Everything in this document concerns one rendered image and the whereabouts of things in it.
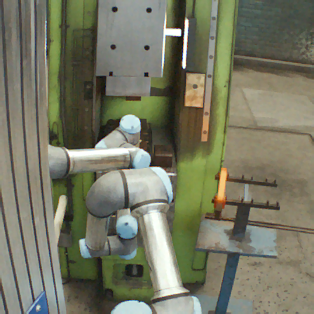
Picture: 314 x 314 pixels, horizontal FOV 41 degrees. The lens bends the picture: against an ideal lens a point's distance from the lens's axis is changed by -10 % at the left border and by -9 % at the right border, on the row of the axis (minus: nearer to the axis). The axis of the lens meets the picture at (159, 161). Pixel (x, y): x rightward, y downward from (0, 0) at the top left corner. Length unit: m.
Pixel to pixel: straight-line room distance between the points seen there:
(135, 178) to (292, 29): 7.05
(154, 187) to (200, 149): 1.02
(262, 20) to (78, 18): 6.16
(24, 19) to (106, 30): 1.28
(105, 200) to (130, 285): 1.33
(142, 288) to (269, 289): 0.85
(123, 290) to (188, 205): 0.64
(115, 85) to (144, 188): 0.81
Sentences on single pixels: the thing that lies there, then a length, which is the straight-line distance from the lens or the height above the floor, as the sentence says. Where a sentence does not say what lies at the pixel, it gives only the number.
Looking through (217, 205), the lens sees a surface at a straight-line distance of 1.86.
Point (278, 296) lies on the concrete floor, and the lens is 2.88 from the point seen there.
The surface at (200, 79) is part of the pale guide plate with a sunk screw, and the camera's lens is 2.16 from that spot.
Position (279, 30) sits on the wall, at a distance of 8.13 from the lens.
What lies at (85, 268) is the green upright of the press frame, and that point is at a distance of 2.78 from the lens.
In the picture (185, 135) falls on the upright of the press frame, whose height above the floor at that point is 1.02.
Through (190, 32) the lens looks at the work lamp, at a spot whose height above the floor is 1.57.
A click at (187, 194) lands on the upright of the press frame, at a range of 2.43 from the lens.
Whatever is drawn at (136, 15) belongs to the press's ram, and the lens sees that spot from 1.95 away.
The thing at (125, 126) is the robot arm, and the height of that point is 1.29.
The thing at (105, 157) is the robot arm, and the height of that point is 1.28.
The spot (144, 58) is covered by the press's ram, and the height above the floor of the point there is 1.45.
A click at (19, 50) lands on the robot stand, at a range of 0.73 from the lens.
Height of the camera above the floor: 1.94
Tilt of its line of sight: 27 degrees down
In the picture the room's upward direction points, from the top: 3 degrees clockwise
